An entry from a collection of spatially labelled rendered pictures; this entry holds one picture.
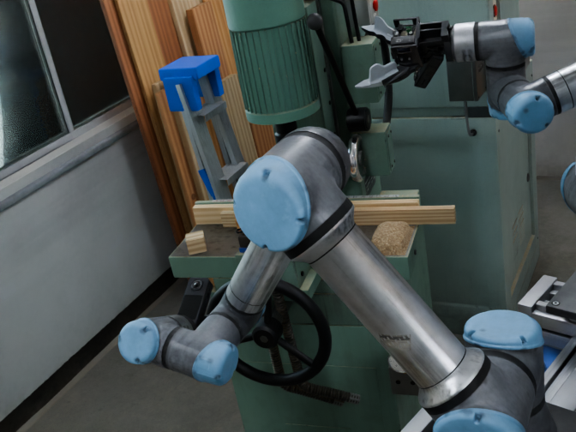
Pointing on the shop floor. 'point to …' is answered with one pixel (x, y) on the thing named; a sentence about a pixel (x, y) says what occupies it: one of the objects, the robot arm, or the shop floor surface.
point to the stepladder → (187, 85)
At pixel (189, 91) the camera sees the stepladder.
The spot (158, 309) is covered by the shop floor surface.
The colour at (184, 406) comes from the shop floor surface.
